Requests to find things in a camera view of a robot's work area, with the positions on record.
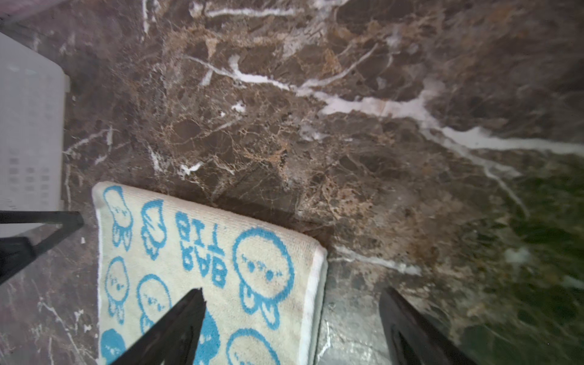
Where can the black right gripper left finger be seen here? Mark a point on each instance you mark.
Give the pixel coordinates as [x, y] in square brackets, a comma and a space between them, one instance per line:
[174, 338]

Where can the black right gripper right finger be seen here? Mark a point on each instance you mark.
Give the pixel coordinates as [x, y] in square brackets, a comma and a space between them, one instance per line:
[411, 338]

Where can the blue bunny pattern towel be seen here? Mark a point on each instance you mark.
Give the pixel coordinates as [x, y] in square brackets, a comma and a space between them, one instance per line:
[263, 285]

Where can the white plastic basket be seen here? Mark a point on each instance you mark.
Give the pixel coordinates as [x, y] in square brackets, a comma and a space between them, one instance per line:
[33, 93]

